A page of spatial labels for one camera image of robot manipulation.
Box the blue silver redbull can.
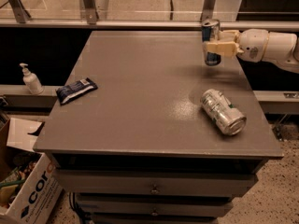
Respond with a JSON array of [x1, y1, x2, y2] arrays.
[[202, 19, 221, 66]]

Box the metal railing frame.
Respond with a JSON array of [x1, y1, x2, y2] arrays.
[[0, 0, 299, 33]]

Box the dark blue snack packet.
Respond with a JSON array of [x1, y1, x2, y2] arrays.
[[56, 77, 98, 105]]

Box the white pump dispenser bottle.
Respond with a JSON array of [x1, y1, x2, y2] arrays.
[[20, 63, 44, 94]]

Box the grey drawer cabinet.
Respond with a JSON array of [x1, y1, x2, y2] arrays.
[[35, 31, 282, 224]]

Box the white cardboard box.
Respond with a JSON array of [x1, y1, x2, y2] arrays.
[[0, 118, 62, 224]]

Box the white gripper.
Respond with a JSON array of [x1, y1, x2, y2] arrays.
[[203, 29, 268, 63]]

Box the silver green soda can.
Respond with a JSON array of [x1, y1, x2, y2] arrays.
[[200, 89, 247, 135]]

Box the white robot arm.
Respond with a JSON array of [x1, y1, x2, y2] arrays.
[[203, 29, 299, 73]]

